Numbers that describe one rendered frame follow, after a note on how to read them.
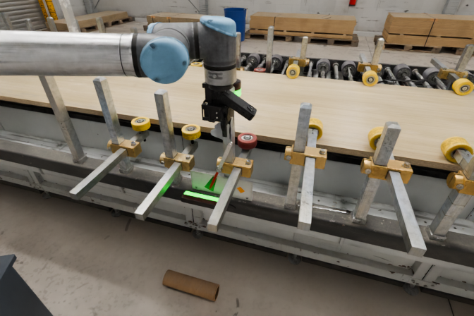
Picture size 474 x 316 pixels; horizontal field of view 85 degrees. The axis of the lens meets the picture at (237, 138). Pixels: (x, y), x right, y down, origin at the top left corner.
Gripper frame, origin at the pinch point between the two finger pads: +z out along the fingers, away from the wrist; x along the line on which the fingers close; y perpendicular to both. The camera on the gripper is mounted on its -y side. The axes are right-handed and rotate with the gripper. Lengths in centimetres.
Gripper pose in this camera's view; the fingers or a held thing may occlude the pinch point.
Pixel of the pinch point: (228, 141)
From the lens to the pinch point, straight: 84.7
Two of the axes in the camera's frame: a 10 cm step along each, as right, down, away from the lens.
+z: 0.0, 8.4, 5.5
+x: -2.8, 5.2, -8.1
